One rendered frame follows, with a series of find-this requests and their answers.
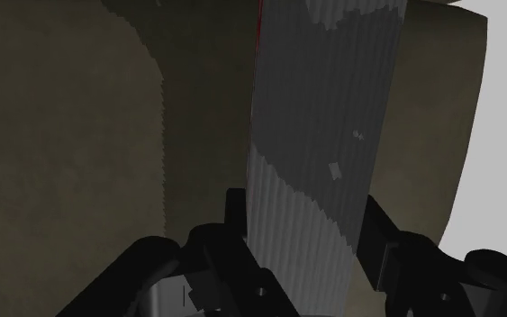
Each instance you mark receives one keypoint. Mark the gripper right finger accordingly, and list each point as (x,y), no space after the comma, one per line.
(415,272)

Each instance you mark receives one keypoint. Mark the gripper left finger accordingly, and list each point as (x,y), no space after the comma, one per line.
(222,259)

